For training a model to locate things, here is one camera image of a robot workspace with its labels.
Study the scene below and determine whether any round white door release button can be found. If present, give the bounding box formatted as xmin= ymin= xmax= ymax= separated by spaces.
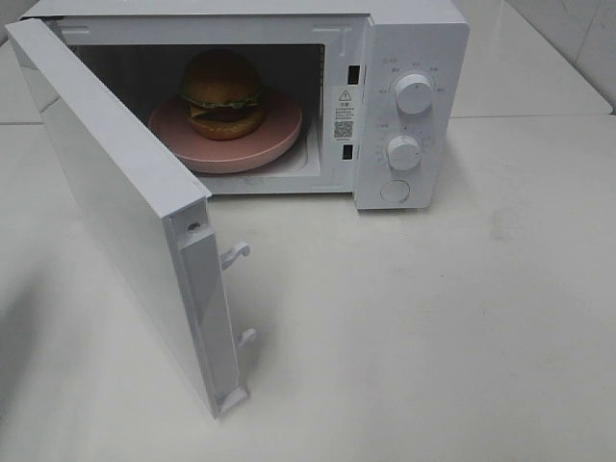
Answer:
xmin=380 ymin=180 xmax=410 ymax=203

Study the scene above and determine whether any white microwave knob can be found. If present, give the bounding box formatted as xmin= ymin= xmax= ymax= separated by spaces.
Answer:
xmin=394 ymin=71 xmax=434 ymax=115
xmin=386 ymin=136 xmax=422 ymax=171

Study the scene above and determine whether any white microwave door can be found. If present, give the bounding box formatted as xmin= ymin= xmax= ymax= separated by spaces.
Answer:
xmin=7 ymin=19 xmax=255 ymax=417

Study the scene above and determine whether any toy burger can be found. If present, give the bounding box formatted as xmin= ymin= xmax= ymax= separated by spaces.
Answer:
xmin=179 ymin=49 xmax=266 ymax=141

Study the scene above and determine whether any pink round plate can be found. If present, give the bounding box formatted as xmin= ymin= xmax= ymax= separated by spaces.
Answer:
xmin=148 ymin=90 xmax=303 ymax=174

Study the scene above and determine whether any white warning label sticker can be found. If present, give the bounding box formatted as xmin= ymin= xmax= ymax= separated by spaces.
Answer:
xmin=331 ymin=86 xmax=360 ymax=141

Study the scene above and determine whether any white microwave oven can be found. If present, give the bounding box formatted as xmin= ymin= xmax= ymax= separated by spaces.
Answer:
xmin=16 ymin=1 xmax=470 ymax=210

